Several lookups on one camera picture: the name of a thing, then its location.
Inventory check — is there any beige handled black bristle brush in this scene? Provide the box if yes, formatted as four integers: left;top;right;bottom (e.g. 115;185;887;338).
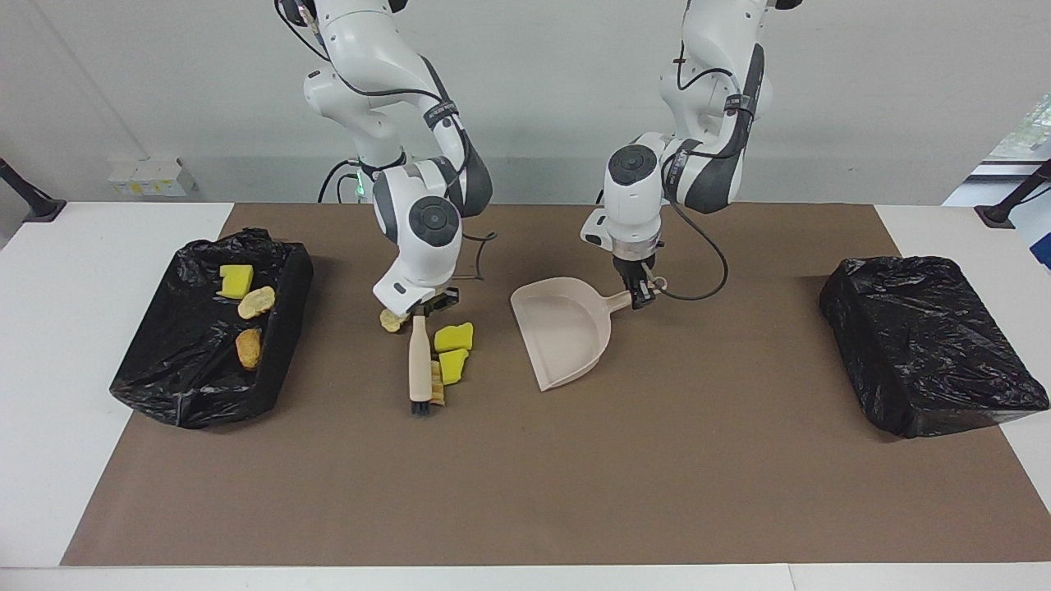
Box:
408;314;434;415

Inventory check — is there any beige plastic dustpan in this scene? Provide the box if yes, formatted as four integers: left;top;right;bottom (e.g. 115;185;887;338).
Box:
510;277;668;392

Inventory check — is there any pale beige round bread chunk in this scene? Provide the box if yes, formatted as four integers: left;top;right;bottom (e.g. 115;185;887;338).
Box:
237;286;277;320

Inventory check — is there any orange brown bread roll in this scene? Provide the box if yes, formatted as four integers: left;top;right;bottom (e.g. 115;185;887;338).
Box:
235;328;264;372

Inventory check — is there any open black bag lined bin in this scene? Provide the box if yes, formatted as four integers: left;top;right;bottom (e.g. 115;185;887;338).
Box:
109;227;315;430

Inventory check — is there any closed black bag covered bin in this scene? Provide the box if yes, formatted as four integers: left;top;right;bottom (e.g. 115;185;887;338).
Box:
819;255;1050;440

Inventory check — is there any brown table mat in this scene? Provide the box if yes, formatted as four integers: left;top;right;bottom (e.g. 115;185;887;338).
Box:
60;203;1051;567

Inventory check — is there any black stand with base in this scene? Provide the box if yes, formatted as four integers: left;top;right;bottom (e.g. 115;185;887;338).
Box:
0;158;67;224
975;160;1051;229

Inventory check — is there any window with green view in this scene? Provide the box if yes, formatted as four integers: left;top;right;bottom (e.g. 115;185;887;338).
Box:
989;89;1051;161

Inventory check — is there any black right arm gripper cable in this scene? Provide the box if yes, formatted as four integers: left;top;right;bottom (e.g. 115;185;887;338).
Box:
447;231;500;282

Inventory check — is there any black arm gripper cable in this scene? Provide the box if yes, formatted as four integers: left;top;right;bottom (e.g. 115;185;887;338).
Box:
447;231;500;282
665;197;730;301

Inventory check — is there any black left arm gripper cable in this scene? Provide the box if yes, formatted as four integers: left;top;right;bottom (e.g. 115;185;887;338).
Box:
665;197;730;301

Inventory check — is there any black right arm base cable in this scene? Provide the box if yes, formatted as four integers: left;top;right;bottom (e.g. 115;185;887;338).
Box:
319;158;362;204

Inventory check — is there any white wall socket box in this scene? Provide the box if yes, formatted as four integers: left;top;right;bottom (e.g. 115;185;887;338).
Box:
109;158;198;198

